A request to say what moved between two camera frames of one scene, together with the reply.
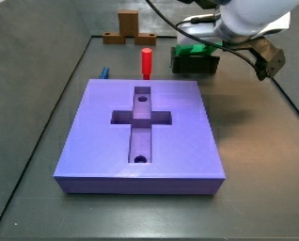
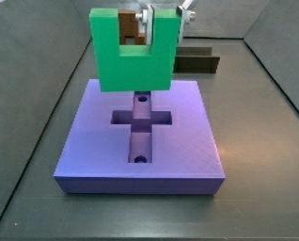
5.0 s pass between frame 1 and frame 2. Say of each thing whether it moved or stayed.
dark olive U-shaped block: stayed
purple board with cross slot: stayed
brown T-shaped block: stayed
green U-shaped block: moved
